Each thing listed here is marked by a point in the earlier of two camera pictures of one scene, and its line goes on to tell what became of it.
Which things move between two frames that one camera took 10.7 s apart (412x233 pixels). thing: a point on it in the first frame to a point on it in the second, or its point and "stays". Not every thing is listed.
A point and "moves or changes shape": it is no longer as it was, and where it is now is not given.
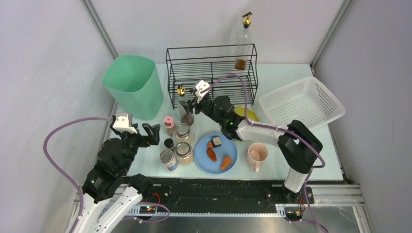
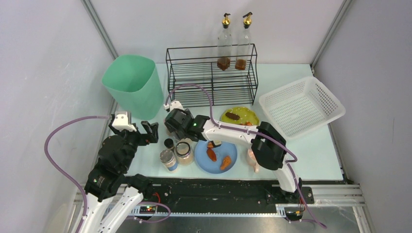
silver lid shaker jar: [167, 158] stays
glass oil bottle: [188, 120] moves or changes shape
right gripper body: [196, 103] to [173, 123]
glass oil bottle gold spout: [243, 45] stays
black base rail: [220, 194] stays
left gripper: [141, 135] stays
